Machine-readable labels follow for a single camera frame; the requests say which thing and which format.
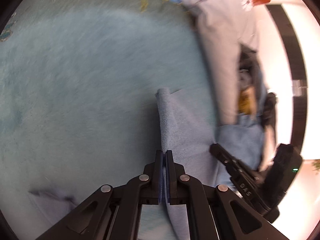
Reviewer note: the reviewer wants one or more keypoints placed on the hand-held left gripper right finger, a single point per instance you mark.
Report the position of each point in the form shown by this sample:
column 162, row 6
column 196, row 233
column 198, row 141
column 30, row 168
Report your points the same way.
column 200, row 205

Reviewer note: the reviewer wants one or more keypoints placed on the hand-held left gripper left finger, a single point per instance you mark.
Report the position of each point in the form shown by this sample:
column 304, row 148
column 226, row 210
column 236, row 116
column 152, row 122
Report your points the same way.
column 125, row 205

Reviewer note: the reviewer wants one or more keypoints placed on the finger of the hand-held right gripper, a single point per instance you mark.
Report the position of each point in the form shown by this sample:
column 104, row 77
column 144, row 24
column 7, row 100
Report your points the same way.
column 227, row 160

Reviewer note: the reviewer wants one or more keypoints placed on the blue pants with ribbed waistband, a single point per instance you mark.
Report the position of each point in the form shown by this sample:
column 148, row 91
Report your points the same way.
column 185, row 130

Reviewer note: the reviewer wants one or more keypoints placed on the blue fleece garment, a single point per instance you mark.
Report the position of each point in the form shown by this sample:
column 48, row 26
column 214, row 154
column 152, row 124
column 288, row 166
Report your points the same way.
column 240, row 142

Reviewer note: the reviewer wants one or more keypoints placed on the yellow and white cloth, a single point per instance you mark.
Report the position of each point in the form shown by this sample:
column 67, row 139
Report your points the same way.
column 246, row 100

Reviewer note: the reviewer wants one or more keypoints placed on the white wardrobe with black stripe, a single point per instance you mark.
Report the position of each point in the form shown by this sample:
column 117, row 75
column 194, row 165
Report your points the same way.
column 297, row 80

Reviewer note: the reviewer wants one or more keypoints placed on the dark grey garment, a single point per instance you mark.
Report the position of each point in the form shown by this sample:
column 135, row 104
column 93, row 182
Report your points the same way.
column 250, row 57

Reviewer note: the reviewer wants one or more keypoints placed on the teal floral bed sheet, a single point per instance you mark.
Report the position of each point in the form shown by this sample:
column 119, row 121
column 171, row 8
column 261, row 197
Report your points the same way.
column 75, row 80

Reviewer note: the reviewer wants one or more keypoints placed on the flower wall decal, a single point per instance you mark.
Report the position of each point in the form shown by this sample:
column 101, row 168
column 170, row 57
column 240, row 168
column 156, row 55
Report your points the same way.
column 316, row 165

